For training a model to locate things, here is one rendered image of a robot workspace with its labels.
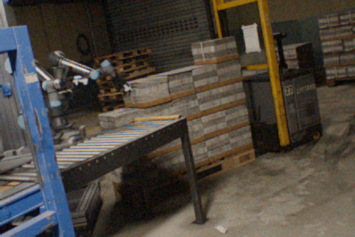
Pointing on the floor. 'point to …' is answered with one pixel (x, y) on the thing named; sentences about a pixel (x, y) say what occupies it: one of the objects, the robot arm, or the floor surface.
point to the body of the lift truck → (295, 76)
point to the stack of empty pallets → (119, 74)
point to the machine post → (39, 132)
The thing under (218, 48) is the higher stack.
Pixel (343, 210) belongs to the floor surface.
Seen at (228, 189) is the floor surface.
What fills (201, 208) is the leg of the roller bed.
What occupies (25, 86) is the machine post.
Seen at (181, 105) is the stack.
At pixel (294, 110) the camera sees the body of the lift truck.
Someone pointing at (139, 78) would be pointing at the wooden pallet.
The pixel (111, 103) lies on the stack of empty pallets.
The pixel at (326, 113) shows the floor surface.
